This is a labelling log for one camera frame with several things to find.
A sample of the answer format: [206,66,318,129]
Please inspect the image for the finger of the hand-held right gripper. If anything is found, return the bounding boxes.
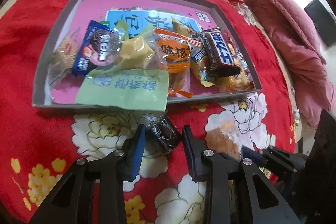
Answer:
[243,146,306,174]

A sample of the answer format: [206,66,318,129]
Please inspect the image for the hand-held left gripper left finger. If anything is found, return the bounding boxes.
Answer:
[28,124,147,224]

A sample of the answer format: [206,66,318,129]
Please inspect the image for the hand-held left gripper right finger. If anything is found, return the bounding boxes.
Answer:
[182,125,302,224]

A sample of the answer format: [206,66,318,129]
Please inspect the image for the dark chocolate candy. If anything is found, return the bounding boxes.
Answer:
[140,114,182,154]

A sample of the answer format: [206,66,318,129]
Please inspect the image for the clear tan cake packet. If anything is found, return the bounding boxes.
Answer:
[206,120,246,161]

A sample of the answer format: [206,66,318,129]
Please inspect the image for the light green pastry packet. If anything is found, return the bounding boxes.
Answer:
[75,19,169,112]

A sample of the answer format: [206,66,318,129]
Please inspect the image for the clear rice cracker packet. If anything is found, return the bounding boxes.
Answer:
[215,32,255,93]

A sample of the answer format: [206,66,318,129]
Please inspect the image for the orange snack packet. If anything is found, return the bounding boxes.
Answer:
[154,28,201,98]

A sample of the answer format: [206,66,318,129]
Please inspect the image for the brown chocolate bar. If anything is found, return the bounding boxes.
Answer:
[198,27,241,78]

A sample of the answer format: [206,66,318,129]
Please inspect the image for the blue cookie packet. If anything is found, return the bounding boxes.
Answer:
[72,20,122,77]

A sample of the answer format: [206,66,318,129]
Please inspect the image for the clear wafer biscuit packet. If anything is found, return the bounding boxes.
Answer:
[49,28,82,88]

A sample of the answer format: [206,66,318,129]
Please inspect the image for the yellow cartoon snack packet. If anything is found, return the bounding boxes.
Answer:
[172,17,218,88]

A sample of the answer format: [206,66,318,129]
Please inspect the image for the small pale packets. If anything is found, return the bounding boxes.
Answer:
[291,108,300,131]

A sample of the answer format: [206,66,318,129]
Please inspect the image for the black television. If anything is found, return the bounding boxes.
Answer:
[304,0,336,47]

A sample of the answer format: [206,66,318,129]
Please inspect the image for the pink quilt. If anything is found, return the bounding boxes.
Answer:
[215,0,336,127]

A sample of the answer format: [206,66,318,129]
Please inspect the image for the pink book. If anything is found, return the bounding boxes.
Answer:
[50,0,254,105]

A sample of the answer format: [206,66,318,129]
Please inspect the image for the red floral blanket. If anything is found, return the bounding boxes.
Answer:
[0,0,297,224]

